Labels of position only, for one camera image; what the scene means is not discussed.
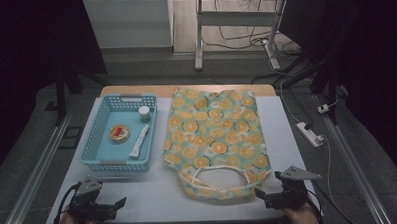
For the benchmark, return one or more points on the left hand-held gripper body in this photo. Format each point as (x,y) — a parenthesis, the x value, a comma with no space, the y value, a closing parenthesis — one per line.
(89,206)

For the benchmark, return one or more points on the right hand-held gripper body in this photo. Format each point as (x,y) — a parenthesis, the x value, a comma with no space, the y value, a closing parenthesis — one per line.
(291,192)

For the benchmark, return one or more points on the blue plastic basket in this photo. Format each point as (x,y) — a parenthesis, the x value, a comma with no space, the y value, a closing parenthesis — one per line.
(121,149)

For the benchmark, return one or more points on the orange print fabric bag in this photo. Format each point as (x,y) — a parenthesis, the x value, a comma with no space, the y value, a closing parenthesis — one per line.
(214,134)

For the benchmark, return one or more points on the small jar with white lid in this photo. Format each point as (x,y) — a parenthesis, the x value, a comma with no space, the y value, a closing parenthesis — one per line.
(144,114)

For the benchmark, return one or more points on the person's right hand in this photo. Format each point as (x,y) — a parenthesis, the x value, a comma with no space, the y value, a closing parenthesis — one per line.
(302,218)

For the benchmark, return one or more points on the white table mat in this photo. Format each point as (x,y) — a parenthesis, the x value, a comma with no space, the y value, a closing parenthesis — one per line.
(288,155)

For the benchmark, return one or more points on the white power strip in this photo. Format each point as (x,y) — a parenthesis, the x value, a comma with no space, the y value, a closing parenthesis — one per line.
(309,134)

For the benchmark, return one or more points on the small white adapter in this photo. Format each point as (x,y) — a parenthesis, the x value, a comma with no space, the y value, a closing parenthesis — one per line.
(323,108)

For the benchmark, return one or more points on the black metal stand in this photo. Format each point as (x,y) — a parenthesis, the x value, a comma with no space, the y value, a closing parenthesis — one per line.
(332,97)
(60,97)

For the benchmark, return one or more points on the white cabinet panel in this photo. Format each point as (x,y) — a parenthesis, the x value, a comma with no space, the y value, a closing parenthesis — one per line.
(126,24)

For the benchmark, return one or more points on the metal floor rail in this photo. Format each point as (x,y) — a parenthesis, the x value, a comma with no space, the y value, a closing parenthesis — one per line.
(38,174)
(357,173)

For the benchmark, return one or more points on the black floor frame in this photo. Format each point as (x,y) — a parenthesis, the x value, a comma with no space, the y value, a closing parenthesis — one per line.
(67,146)

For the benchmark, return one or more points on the white desk frame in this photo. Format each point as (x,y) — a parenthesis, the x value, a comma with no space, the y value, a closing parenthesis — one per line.
(236,19)

